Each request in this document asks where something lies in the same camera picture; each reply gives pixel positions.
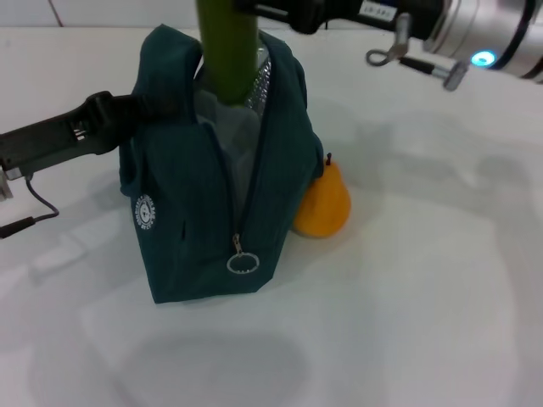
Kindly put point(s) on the green cucumber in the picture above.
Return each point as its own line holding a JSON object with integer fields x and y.
{"x": 229, "y": 51}

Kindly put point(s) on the orange pear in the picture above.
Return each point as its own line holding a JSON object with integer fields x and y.
{"x": 326, "y": 207}

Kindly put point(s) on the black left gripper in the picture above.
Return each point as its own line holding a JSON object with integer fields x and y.
{"x": 42, "y": 142}

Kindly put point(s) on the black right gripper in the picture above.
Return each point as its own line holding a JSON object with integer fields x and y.
{"x": 331, "y": 10}

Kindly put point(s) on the dark teal insulated lunch bag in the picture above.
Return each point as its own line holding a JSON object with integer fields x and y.
{"x": 178, "y": 203}

